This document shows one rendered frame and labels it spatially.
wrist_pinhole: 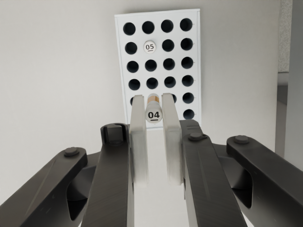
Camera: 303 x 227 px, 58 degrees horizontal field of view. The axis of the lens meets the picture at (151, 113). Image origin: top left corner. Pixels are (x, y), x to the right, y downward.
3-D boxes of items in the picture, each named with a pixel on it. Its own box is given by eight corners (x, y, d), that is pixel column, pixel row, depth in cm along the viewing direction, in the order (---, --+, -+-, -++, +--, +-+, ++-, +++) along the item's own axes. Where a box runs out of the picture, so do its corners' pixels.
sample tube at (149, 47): (155, 48, 31) (157, 53, 27) (144, 50, 31) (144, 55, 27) (153, 38, 31) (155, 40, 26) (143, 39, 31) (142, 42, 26)
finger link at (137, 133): (149, 188, 13) (134, 189, 13) (146, 133, 20) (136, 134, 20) (144, 131, 12) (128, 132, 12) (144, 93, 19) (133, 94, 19)
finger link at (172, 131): (165, 129, 12) (181, 129, 12) (161, 93, 19) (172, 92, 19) (168, 187, 13) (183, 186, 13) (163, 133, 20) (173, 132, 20)
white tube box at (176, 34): (195, 115, 34) (201, 127, 30) (128, 120, 34) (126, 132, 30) (193, 10, 30) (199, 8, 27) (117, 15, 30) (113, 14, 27)
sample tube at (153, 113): (161, 105, 23) (163, 124, 19) (146, 106, 23) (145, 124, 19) (160, 91, 23) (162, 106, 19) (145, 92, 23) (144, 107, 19)
